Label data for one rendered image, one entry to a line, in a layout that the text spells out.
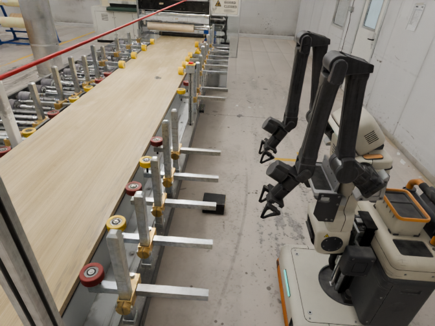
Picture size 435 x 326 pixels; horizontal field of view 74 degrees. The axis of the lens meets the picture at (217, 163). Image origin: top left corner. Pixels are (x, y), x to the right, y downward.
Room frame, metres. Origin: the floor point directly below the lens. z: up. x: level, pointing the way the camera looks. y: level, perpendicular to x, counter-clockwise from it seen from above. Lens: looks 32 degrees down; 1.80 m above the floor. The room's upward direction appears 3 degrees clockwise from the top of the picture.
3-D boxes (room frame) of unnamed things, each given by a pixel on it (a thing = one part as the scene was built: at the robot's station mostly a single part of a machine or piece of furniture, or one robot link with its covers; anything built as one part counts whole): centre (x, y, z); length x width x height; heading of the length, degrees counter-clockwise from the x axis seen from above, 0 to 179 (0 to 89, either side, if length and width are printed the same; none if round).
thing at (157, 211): (1.12, 0.28, 0.81); 0.14 x 0.06 x 0.05; 179
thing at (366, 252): (1.05, -0.63, 0.68); 0.28 x 0.27 x 0.25; 179
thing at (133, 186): (1.14, 0.41, 0.85); 0.08 x 0.08 x 0.11
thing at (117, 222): (0.89, 0.41, 0.85); 0.08 x 0.08 x 0.11
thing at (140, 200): (0.85, 0.29, 0.87); 0.04 x 0.04 x 0.48; 89
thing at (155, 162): (1.10, 0.28, 0.87); 0.04 x 0.04 x 0.48; 89
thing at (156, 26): (5.47, 0.74, 1.05); 1.43 x 0.12 x 0.12; 89
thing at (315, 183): (1.12, -0.51, 0.99); 0.28 x 0.16 x 0.22; 179
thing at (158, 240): (0.89, 0.22, 0.81); 0.43 x 0.03 x 0.04; 89
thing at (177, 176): (1.39, 0.21, 0.80); 0.43 x 0.03 x 0.04; 89
